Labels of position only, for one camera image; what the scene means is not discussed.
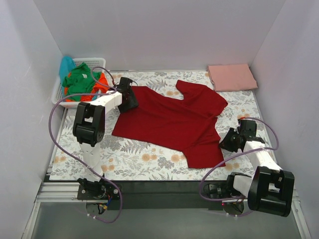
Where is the dark red t shirt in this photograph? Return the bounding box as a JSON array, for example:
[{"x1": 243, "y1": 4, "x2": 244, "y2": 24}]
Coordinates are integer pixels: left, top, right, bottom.
[{"x1": 112, "y1": 80, "x2": 228, "y2": 169}]

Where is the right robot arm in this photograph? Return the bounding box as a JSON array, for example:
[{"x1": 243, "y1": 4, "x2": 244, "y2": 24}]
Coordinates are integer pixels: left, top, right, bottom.
[{"x1": 219, "y1": 118, "x2": 295, "y2": 217}]

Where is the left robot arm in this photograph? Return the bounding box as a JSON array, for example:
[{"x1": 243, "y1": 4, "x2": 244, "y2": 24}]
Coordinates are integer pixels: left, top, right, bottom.
[{"x1": 73, "y1": 77, "x2": 139, "y2": 199}]

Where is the orange t shirt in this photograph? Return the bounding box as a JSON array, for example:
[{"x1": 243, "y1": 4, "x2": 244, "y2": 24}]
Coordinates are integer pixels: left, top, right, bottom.
[{"x1": 62, "y1": 72, "x2": 110, "y2": 102}]

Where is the white plastic laundry basket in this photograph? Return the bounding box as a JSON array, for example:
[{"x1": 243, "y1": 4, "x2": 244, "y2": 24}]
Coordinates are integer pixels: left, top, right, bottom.
[{"x1": 51, "y1": 57, "x2": 106, "y2": 109}]

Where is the green t shirt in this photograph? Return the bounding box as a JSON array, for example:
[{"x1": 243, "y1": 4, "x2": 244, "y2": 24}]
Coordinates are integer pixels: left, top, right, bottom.
[{"x1": 62, "y1": 62, "x2": 97, "y2": 102}]

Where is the folded pink t shirt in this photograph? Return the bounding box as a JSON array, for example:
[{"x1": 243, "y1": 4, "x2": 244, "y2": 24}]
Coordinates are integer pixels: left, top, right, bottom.
[{"x1": 207, "y1": 64, "x2": 258, "y2": 92}]

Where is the teal t shirt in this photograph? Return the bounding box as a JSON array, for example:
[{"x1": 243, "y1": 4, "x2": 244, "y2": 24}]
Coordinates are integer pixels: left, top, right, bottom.
[{"x1": 59, "y1": 56, "x2": 76, "y2": 80}]

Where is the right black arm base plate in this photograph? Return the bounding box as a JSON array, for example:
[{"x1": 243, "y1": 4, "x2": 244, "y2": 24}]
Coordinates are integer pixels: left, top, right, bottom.
[{"x1": 203, "y1": 183, "x2": 230, "y2": 199}]

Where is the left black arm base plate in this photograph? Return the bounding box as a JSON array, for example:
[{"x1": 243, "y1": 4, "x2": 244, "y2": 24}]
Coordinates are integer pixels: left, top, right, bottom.
[{"x1": 77, "y1": 184, "x2": 120, "y2": 200}]

